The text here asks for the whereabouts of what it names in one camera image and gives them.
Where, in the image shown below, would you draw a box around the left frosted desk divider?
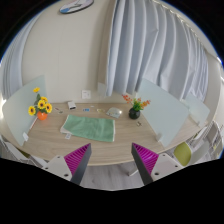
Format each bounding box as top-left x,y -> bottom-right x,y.
3,76 -> 47,146

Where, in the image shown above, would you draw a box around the far right frosted divider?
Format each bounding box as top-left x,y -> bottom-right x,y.
182,94 -> 210,127

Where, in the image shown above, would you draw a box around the left grey curtain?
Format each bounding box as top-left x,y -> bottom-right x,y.
0,16 -> 39,99

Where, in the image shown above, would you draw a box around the right frosted desk divider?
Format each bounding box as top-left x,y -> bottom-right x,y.
137,79 -> 189,147

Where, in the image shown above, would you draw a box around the sunflower bouquet in orange vase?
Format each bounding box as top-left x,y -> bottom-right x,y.
28,87 -> 52,120

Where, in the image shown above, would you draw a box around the green office chair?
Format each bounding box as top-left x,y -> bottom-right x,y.
174,142 -> 192,166

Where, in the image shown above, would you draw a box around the orange flowers in black pot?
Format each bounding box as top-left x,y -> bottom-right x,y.
123,95 -> 151,120

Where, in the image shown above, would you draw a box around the round wall clock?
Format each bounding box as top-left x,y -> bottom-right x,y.
60,0 -> 94,14

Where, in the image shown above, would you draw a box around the small blue item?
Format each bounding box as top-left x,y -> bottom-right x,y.
83,108 -> 90,112

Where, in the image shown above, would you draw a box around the small white box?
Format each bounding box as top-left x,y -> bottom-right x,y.
68,101 -> 76,110

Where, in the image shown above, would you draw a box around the green folded towel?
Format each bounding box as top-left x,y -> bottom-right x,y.
60,115 -> 115,142

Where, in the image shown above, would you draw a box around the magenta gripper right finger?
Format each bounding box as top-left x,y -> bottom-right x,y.
131,143 -> 159,185

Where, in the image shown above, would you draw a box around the white wall socket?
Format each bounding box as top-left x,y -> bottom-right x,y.
82,90 -> 91,99

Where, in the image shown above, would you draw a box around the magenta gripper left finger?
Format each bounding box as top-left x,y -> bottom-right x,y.
64,144 -> 92,185

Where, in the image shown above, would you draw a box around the frosted desk divider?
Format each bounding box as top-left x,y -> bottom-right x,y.
137,79 -> 189,147
3,76 -> 47,146

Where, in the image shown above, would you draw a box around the grey window curtain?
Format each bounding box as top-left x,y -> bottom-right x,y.
106,0 -> 208,100

